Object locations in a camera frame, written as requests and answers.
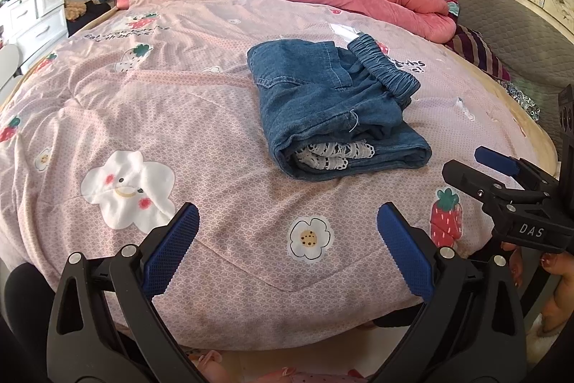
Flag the blue denim pants lace trim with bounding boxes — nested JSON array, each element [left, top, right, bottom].
[[247, 34, 432, 182]]

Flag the right hand red nails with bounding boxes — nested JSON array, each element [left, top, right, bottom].
[[501, 240, 574, 336]]

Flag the grey quilted headboard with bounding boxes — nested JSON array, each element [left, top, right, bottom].
[[458, 0, 574, 148]]

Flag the striped purple pillow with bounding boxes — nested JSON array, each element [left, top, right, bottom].
[[444, 24, 511, 81]]

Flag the pink strawberry print quilt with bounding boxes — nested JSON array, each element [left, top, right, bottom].
[[1, 0, 556, 350]]

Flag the white scalloped footboard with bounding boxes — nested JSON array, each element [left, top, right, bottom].
[[0, 44, 22, 105]]

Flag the white drawer dresser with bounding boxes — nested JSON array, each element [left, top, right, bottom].
[[1, 0, 68, 73]]

